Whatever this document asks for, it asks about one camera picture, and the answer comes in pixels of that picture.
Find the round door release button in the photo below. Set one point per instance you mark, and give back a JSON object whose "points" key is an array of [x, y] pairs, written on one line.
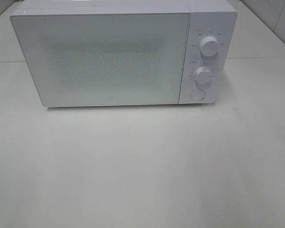
{"points": [[197, 95]]}

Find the white microwave door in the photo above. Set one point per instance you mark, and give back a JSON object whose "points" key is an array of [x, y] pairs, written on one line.
{"points": [[98, 60]]}

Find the white dial knob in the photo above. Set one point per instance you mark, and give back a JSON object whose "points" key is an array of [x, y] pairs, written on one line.
{"points": [[209, 45], [203, 75]]}

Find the white microwave oven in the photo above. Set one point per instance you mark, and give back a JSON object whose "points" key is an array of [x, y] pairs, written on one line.
{"points": [[216, 17]]}

